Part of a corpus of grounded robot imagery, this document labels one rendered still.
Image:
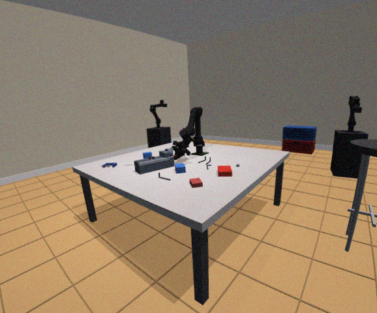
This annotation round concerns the blue rectangular block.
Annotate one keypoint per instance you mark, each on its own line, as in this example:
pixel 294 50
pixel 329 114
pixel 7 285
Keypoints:
pixel 147 154

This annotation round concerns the blue cube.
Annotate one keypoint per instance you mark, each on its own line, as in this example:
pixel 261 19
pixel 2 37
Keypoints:
pixel 180 168

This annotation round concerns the red rectangular block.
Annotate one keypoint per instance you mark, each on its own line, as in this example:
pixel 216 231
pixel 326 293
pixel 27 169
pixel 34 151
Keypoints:
pixel 224 171
pixel 195 183

